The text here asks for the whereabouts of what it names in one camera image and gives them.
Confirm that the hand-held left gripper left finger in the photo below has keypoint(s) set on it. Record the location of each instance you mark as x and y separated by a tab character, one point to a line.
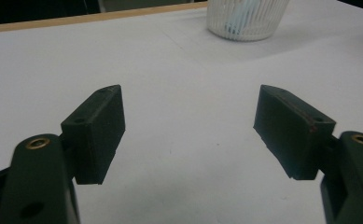
96	137

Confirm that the white table mat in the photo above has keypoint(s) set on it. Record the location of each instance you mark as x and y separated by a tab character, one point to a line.
185	109

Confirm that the white plastic basket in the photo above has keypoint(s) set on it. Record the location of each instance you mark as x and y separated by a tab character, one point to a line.
263	28

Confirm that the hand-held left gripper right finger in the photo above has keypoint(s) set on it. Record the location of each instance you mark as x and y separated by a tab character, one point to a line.
291	137

